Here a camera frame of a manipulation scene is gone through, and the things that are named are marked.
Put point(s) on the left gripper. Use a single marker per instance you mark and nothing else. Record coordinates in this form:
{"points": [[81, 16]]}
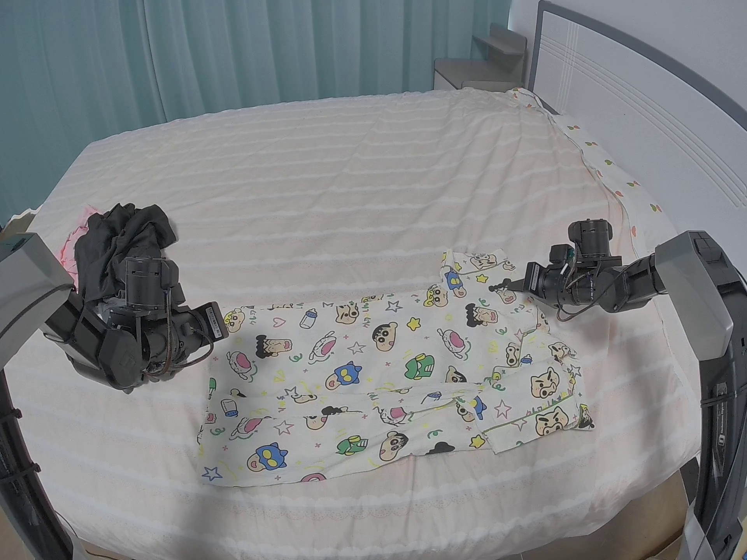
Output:
{"points": [[187, 336]]}

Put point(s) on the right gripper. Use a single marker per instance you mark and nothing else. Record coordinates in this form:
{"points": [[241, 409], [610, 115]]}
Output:
{"points": [[551, 282]]}

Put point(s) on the white printed pyjama top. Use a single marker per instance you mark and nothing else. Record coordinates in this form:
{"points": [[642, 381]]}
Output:
{"points": [[379, 371]]}

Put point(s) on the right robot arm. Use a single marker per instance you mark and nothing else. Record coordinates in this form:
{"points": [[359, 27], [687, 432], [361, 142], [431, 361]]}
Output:
{"points": [[694, 289]]}

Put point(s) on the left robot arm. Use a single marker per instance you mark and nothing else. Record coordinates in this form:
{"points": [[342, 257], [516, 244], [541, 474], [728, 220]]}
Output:
{"points": [[35, 289]]}

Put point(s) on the bed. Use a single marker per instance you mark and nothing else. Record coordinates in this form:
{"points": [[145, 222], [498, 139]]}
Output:
{"points": [[350, 196]]}

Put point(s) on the black garment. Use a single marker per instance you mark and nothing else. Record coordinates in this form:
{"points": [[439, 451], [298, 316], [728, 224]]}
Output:
{"points": [[122, 237]]}

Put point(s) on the pink garment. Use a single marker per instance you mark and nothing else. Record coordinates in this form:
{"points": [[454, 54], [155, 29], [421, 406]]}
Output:
{"points": [[73, 242]]}

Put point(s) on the grey bedside table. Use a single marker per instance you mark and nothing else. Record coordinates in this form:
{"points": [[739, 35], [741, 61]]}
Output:
{"points": [[478, 70]]}

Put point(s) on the blue-green curtain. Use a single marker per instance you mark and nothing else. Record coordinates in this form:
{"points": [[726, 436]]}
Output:
{"points": [[233, 38]]}

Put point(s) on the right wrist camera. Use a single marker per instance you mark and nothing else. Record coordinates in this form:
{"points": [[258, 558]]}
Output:
{"points": [[560, 254]]}

